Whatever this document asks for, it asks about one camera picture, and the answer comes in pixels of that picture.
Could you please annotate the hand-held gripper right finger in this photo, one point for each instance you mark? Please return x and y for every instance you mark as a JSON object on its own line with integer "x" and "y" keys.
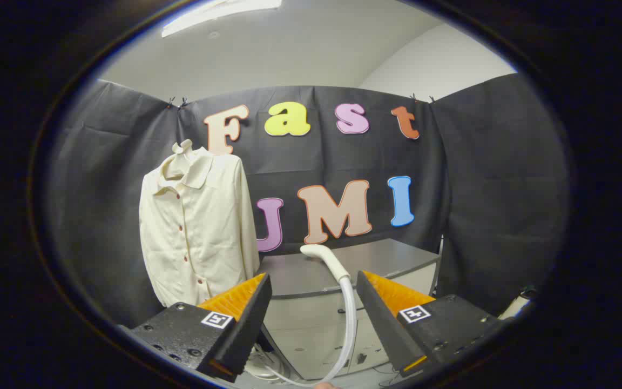
{"x": 384, "y": 324}

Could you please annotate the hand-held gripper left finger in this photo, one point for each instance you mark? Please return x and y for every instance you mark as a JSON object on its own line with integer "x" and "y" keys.
{"x": 246, "y": 324}

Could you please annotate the cream button-up shirt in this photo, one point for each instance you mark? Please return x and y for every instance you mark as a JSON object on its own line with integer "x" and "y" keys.
{"x": 203, "y": 243}

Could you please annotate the grey cabinet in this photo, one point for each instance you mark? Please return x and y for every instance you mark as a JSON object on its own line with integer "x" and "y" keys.
{"x": 316, "y": 273}

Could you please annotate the black backdrop cloth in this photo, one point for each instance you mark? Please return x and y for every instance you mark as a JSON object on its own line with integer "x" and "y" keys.
{"x": 484, "y": 189}

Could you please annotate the white plastic hanger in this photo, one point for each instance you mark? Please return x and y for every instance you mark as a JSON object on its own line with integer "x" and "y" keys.
{"x": 183, "y": 147}

